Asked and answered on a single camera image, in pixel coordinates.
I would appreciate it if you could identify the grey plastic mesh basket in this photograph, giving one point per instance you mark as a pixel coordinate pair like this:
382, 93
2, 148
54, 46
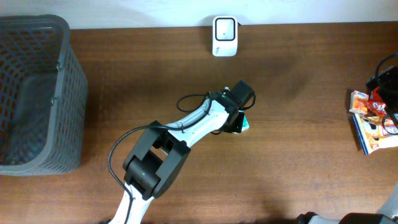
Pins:
44, 92

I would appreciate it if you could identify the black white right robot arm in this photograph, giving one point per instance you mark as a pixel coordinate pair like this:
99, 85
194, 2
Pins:
386, 214

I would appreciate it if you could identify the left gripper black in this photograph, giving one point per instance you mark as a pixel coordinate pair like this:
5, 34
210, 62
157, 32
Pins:
237, 123

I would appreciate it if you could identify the orange tissue pack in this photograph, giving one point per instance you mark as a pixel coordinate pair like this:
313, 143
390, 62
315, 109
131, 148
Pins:
358, 103

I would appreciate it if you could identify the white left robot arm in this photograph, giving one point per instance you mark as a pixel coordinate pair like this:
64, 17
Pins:
156, 159

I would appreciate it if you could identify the red Hacks candy bag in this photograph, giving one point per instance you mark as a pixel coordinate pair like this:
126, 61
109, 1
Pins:
376, 104

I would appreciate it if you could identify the white barcode scanner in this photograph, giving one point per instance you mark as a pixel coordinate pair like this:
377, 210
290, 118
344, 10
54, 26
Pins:
225, 36

